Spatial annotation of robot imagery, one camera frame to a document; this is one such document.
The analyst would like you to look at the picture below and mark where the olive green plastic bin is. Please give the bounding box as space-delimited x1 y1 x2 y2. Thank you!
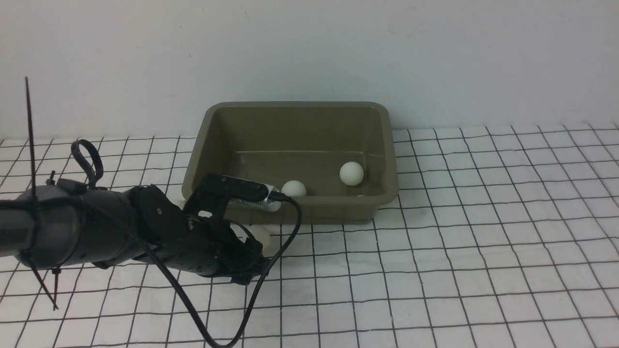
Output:
181 101 399 225

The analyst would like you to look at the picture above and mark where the white marked ping-pong ball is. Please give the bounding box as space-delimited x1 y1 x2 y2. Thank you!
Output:
339 161 365 187

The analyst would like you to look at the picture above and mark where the black cable tie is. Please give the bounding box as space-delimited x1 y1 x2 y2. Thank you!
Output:
19 76 63 311

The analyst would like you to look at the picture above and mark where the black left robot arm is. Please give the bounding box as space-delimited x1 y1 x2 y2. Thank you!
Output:
0 185 271 285

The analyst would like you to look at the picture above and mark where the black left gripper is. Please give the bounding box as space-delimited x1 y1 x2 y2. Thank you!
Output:
160 212 271 286

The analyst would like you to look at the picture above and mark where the white grid-pattern tablecloth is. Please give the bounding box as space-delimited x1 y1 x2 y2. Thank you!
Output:
0 124 619 348

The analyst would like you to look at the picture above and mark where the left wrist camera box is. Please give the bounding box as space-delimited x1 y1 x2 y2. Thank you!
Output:
183 174 290 218

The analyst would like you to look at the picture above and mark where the white ping-pong ball with mark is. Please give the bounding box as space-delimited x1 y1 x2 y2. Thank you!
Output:
248 225 274 256

